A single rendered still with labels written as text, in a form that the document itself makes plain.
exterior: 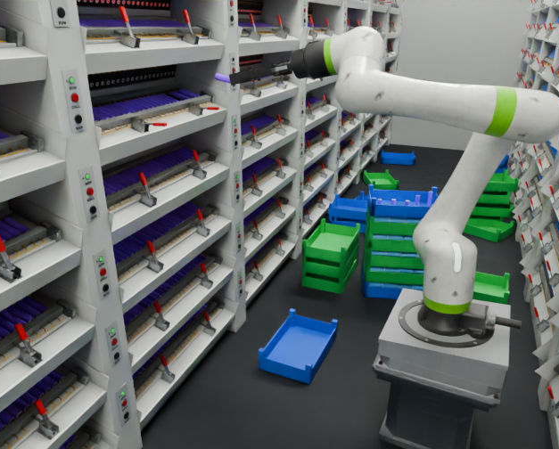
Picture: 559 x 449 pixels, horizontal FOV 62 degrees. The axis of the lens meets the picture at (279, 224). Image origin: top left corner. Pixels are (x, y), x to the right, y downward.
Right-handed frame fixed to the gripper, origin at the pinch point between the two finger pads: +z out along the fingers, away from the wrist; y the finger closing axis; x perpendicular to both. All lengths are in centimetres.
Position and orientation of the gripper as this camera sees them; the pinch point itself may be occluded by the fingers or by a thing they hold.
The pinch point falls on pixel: (242, 77)
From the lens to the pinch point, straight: 139.8
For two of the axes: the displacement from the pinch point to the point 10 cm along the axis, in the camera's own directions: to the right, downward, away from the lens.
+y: -3.9, 3.6, -8.5
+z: -9.0, 0.6, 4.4
